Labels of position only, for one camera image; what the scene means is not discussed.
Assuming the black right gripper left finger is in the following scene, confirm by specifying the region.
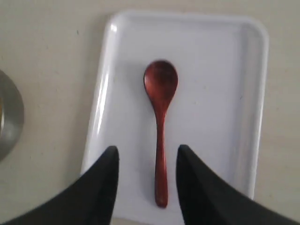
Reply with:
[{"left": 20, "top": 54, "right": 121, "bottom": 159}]
[{"left": 6, "top": 146, "right": 120, "bottom": 225}]

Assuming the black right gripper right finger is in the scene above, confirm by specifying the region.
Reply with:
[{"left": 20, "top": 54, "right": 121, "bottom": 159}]
[{"left": 176, "top": 145, "right": 297, "bottom": 225}]

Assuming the dark red wooden spoon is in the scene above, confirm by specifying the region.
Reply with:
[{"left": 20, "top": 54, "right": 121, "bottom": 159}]
[{"left": 143, "top": 60, "right": 178, "bottom": 208}]

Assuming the white rectangular tray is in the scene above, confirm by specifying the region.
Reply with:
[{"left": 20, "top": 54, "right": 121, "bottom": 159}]
[{"left": 82, "top": 10, "right": 269, "bottom": 225}]

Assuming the metal bowl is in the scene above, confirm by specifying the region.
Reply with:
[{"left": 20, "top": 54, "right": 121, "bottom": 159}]
[{"left": 0, "top": 71, "right": 24, "bottom": 159}]

